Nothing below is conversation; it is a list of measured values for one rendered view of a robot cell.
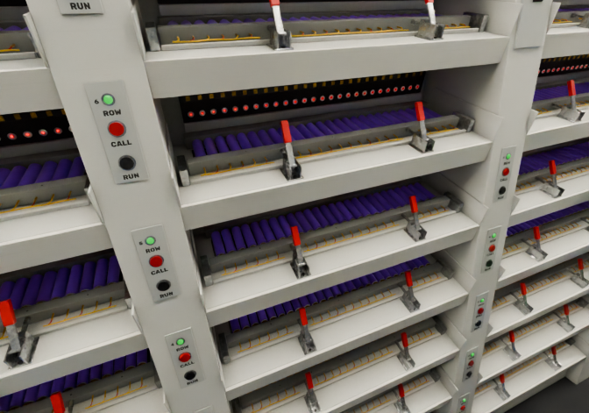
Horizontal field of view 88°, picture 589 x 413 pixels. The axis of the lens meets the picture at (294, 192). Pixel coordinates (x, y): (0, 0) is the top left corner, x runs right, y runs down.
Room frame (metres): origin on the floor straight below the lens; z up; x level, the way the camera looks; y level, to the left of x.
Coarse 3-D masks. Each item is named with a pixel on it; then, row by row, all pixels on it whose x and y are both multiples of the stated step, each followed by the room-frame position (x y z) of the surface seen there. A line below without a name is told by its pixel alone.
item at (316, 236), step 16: (400, 208) 0.62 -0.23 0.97; (432, 208) 0.63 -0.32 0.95; (336, 224) 0.56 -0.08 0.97; (352, 224) 0.56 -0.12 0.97; (368, 224) 0.58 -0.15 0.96; (288, 240) 0.52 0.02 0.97; (304, 240) 0.52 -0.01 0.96; (320, 240) 0.54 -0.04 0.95; (224, 256) 0.48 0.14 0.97; (240, 256) 0.48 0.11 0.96; (256, 256) 0.49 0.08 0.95
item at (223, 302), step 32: (448, 192) 0.67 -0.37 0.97; (384, 224) 0.59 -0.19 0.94; (448, 224) 0.59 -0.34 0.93; (288, 256) 0.51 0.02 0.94; (320, 256) 0.51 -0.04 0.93; (352, 256) 0.51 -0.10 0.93; (384, 256) 0.51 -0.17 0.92; (416, 256) 0.55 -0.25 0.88; (224, 288) 0.44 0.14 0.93; (256, 288) 0.44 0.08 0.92; (288, 288) 0.44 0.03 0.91; (320, 288) 0.47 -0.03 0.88; (224, 320) 0.41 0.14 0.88
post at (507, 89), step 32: (512, 0) 0.60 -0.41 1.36; (512, 32) 0.59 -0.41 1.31; (544, 32) 0.62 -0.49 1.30; (512, 64) 0.60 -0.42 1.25; (480, 96) 0.63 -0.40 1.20; (512, 96) 0.60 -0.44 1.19; (512, 128) 0.61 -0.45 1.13; (480, 192) 0.60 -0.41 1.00; (512, 192) 0.62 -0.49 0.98; (480, 224) 0.59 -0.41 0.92; (480, 256) 0.60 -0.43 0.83; (480, 288) 0.60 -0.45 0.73; (480, 352) 0.62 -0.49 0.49
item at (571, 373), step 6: (588, 294) 0.87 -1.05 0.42; (588, 330) 0.84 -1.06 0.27; (582, 336) 0.85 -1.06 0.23; (588, 336) 0.83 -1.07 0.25; (588, 342) 0.83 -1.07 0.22; (582, 360) 0.83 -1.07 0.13; (588, 360) 0.83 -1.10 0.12; (576, 366) 0.84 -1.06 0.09; (582, 366) 0.82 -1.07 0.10; (588, 366) 0.83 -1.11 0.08; (570, 372) 0.85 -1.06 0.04; (576, 372) 0.83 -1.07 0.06; (582, 372) 0.82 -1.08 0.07; (588, 372) 0.84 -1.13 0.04; (570, 378) 0.84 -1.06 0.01; (576, 378) 0.83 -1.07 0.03; (582, 378) 0.83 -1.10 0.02; (576, 384) 0.82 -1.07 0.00
